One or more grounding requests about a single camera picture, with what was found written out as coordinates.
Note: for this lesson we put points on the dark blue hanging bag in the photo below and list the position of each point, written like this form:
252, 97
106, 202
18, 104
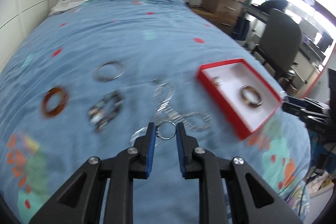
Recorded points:
240, 27

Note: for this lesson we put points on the red jewelry box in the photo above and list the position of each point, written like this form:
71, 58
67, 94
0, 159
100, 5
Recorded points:
228, 77

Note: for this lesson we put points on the dark desk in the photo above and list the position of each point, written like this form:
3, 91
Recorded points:
307, 56

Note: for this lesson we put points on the dark tortoiseshell bangle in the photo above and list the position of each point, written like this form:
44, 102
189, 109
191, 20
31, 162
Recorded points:
252, 106

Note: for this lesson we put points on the white garment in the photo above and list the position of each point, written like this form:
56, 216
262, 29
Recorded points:
68, 2

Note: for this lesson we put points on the amber resin bangle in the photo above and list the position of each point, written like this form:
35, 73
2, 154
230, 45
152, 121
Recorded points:
63, 100

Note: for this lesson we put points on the small silver trinket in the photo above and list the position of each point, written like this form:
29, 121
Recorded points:
218, 81

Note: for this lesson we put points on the black backpack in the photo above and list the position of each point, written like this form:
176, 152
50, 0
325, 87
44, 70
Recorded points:
273, 5

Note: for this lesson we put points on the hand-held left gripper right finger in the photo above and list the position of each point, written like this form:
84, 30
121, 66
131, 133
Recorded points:
181, 150

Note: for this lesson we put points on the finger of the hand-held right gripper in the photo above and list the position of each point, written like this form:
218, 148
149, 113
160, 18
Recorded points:
294, 100
291, 108

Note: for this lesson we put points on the thin silver bangles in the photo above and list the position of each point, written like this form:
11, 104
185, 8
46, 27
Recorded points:
120, 70

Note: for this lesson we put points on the grey chair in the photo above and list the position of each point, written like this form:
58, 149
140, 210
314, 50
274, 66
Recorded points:
281, 37

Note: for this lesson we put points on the computer monitor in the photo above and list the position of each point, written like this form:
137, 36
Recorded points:
324, 41

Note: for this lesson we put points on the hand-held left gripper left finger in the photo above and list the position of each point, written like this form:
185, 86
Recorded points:
151, 150

